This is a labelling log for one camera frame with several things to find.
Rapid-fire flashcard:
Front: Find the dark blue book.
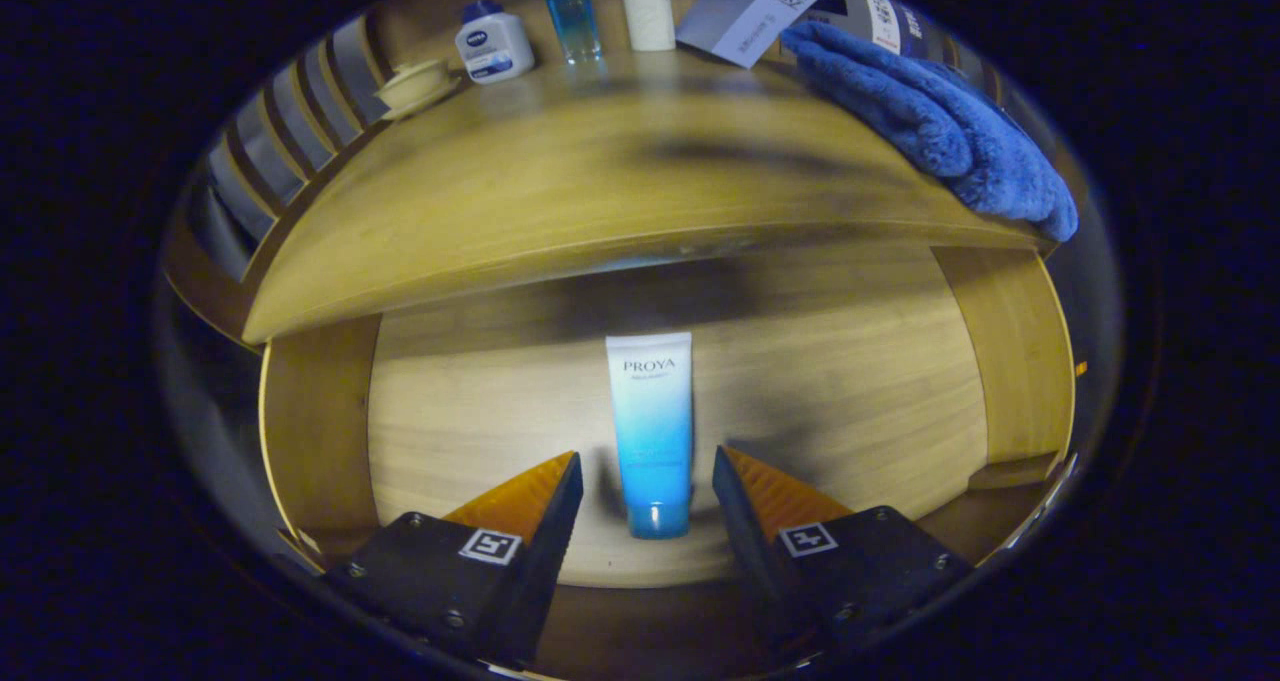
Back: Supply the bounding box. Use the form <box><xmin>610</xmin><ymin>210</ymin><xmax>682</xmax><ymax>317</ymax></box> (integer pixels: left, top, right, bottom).
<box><xmin>895</xmin><ymin>1</ymin><xmax>946</xmax><ymax>62</ymax></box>

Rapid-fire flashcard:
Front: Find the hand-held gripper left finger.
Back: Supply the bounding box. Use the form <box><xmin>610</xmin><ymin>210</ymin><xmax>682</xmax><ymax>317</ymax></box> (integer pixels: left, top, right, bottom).
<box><xmin>325</xmin><ymin>451</ymin><xmax>585</xmax><ymax>667</ymax></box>

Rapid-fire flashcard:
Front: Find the wooden drawer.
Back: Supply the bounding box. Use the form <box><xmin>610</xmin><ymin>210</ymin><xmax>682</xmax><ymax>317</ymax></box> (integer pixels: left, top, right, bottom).
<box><xmin>258</xmin><ymin>241</ymin><xmax>1081</xmax><ymax>677</ymax></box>

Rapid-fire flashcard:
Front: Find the cream lidded teacup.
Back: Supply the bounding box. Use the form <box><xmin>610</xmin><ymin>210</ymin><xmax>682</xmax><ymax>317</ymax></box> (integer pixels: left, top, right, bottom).
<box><xmin>375</xmin><ymin>58</ymin><xmax>463</xmax><ymax>120</ymax></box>

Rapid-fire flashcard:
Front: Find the clear blue bottle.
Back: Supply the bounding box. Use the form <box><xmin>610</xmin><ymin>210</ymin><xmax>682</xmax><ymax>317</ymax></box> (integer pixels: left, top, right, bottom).
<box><xmin>541</xmin><ymin>0</ymin><xmax>604</xmax><ymax>65</ymax></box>

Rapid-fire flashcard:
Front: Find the wooden cabinet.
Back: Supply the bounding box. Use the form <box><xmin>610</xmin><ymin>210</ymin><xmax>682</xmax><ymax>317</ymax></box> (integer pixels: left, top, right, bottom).
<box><xmin>160</xmin><ymin>0</ymin><xmax>1091</xmax><ymax>352</ymax></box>

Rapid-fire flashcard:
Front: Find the white spine book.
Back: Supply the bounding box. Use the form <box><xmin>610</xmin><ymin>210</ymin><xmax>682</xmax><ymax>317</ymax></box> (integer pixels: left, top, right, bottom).
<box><xmin>860</xmin><ymin>0</ymin><xmax>906</xmax><ymax>57</ymax></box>

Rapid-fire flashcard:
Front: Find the blue white cosmetic tube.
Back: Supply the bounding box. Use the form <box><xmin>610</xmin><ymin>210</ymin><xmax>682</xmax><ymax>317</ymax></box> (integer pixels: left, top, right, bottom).
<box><xmin>605</xmin><ymin>332</ymin><xmax>694</xmax><ymax>540</ymax></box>

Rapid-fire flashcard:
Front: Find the blue towel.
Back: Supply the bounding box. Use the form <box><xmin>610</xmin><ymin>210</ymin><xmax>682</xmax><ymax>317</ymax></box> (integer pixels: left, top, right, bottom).
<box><xmin>780</xmin><ymin>21</ymin><xmax>1080</xmax><ymax>243</ymax></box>

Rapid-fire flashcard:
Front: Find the white pump bottle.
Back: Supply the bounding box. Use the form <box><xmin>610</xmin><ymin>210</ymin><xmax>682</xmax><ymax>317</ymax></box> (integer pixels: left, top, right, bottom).
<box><xmin>620</xmin><ymin>0</ymin><xmax>677</xmax><ymax>52</ymax></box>

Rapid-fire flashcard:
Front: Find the white bottle with blue cap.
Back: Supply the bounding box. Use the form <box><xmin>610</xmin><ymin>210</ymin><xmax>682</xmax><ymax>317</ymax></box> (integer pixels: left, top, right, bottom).
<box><xmin>455</xmin><ymin>0</ymin><xmax>535</xmax><ymax>84</ymax></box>

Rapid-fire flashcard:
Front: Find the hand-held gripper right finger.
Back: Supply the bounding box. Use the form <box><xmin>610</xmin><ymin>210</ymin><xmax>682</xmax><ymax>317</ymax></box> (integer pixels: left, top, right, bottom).
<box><xmin>712</xmin><ymin>445</ymin><xmax>973</xmax><ymax>662</ymax></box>

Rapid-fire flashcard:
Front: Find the wooden countertop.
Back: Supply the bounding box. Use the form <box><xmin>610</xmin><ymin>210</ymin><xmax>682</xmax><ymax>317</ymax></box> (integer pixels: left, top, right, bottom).
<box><xmin>243</xmin><ymin>46</ymin><xmax>1051</xmax><ymax>344</ymax></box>

